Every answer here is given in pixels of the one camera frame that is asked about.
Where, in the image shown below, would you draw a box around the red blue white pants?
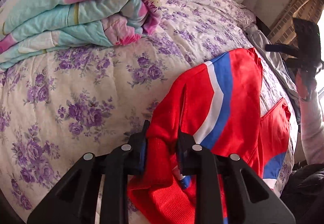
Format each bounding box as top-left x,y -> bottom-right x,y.
128,48 -> 291,223

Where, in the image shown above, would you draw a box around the pink sleeve right forearm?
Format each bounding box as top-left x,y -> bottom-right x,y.
300,90 -> 324,165

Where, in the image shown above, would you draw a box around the person's right hand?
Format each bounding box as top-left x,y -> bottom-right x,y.
295,69 -> 317,102

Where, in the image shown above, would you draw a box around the grey garment on bed edge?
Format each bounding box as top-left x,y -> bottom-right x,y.
245,23 -> 301,126

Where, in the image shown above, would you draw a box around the purple floral bed sheet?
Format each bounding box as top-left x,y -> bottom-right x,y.
0,0 -> 301,224

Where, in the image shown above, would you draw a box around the folded teal pink floral quilt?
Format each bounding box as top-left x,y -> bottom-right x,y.
1,0 -> 161,71

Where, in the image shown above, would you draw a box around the brick pattern wall panel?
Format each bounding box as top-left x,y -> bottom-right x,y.
268,0 -> 323,47

